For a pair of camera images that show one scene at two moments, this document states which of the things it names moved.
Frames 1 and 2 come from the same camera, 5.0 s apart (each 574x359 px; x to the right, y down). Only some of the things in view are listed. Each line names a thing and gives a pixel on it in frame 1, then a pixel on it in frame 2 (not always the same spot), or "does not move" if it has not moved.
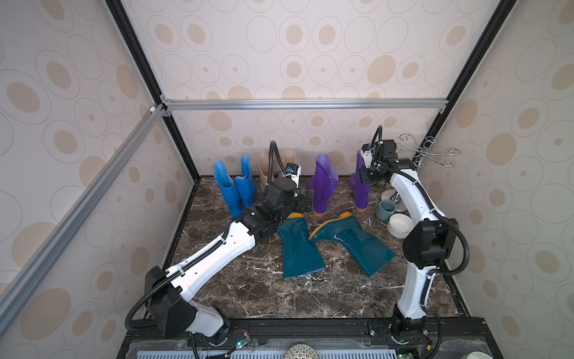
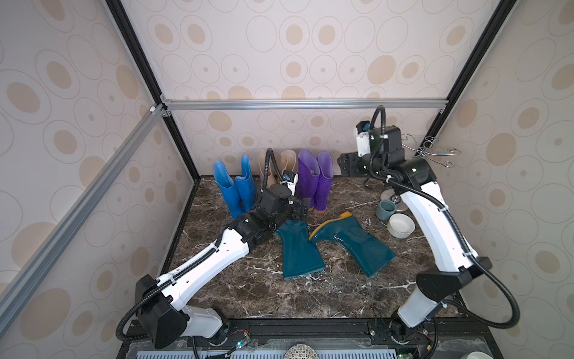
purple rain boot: x=361 y=191 → x=324 y=183
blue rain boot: x=225 y=182 does not move
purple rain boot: x=323 y=182 → x=307 y=173
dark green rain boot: x=300 y=253 does not move
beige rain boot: x=288 y=156 does not move
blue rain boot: x=246 y=188 does not move
